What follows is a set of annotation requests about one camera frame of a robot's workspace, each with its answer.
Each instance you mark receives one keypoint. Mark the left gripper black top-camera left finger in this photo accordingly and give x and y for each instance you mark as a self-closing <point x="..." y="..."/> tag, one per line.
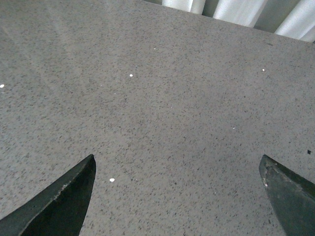
<point x="58" y="210"/>

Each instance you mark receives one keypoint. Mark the white pleated curtain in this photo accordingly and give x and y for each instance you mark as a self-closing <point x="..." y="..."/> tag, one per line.
<point x="290" y="18"/>

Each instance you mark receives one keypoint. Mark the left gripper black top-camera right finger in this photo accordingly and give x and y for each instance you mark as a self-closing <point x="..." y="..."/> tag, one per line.
<point x="292" y="197"/>

